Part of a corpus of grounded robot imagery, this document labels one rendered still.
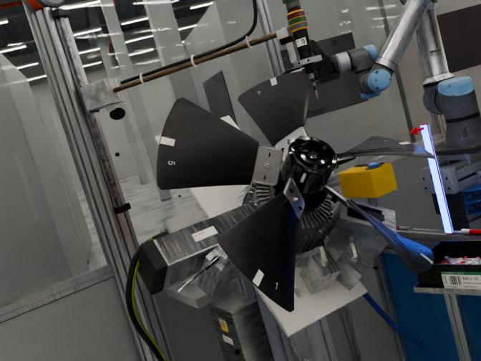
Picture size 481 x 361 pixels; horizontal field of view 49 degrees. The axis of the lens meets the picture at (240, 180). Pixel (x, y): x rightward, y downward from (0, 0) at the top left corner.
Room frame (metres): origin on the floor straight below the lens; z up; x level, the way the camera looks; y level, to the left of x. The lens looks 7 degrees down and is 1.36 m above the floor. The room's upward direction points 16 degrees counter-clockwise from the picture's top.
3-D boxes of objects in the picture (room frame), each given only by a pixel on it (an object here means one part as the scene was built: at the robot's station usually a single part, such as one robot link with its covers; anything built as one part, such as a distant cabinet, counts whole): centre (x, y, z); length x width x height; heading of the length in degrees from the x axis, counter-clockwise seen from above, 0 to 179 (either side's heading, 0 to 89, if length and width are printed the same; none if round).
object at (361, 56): (2.02, -0.57, 1.43); 0.11 x 0.08 x 0.09; 89
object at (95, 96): (1.59, 0.33, 1.52); 0.10 x 0.07 x 0.08; 64
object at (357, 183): (1.75, -0.41, 1.02); 0.16 x 0.10 x 0.11; 29
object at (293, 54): (1.32, -0.23, 1.48); 0.09 x 0.07 x 0.10; 64
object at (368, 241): (1.37, -0.27, 0.98); 0.20 x 0.16 x 0.20; 29
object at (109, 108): (1.57, 0.29, 1.46); 0.05 x 0.04 x 0.05; 64
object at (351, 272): (1.30, -0.21, 0.91); 0.12 x 0.08 x 0.12; 29
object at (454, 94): (1.90, -0.83, 1.20); 0.13 x 0.12 x 0.14; 179
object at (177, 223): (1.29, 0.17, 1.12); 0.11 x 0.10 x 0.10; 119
